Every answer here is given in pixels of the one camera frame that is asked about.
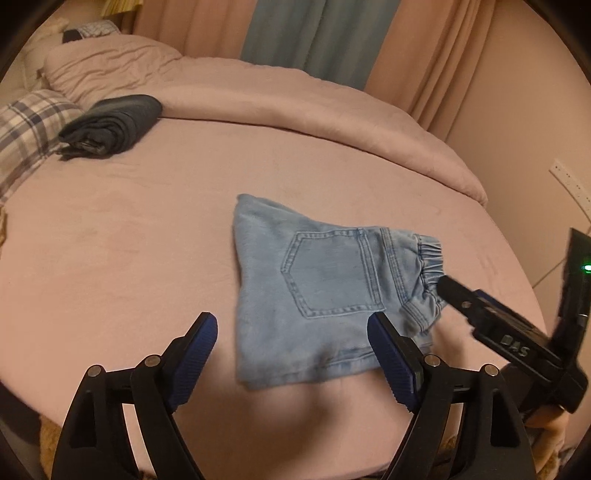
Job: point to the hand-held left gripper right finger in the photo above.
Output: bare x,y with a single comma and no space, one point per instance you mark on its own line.
392,364

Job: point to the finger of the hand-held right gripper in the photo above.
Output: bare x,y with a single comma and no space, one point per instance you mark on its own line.
457,295

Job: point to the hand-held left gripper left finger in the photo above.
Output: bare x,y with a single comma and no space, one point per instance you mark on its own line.
198,350

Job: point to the light blue denim pants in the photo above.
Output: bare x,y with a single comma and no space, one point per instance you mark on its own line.
323,277

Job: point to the bed with pink sheet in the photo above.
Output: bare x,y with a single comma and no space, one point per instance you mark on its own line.
138,230

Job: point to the white power strip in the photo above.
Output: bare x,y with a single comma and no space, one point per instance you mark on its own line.
570,180

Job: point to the tan fuzzy rug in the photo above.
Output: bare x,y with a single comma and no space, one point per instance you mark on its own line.
48,443

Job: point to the pink curtain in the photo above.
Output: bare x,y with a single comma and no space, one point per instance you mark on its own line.
434,60
194,23

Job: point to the dark folded clothes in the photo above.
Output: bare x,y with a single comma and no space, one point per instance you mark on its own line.
115,120

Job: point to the pink duvet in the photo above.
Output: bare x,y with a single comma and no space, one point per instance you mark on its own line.
277,106

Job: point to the plaid pillow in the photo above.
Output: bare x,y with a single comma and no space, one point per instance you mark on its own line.
27,129

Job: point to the blue curtain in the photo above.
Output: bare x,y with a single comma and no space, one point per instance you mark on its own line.
318,37

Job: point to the blue white patterned item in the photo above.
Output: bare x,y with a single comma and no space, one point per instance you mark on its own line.
97,28

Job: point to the yellow tassel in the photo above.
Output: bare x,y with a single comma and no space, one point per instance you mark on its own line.
120,5

